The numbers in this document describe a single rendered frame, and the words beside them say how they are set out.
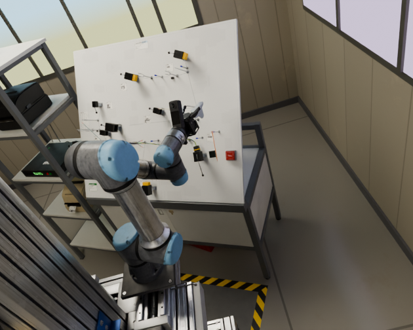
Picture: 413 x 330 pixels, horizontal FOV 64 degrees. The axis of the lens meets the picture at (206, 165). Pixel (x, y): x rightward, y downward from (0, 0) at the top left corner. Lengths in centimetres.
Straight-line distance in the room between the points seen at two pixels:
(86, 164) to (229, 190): 111
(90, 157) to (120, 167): 9
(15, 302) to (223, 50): 152
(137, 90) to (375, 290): 202
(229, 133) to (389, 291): 148
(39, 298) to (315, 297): 189
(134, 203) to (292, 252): 186
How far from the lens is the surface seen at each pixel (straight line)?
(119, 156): 93
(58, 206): 301
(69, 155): 101
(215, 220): 216
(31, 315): 101
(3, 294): 94
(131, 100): 220
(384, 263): 268
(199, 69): 198
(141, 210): 106
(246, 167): 223
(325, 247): 273
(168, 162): 120
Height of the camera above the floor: 224
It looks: 38 degrees down
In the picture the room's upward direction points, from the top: 21 degrees counter-clockwise
